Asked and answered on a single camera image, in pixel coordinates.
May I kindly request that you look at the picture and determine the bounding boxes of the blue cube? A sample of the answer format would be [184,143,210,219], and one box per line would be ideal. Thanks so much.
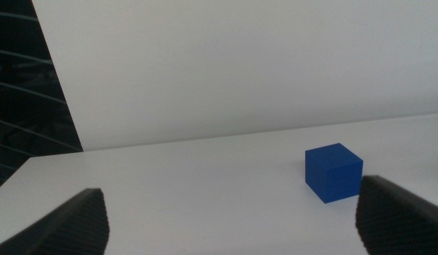
[304,142,364,205]

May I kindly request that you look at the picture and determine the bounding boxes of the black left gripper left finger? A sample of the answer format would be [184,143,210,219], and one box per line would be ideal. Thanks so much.
[0,188,110,255]

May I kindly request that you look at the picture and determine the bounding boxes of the dark background screen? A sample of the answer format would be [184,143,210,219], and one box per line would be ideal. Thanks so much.
[0,0,84,195]

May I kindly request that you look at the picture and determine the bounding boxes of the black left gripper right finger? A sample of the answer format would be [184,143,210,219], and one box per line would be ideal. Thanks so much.
[355,174,438,255]

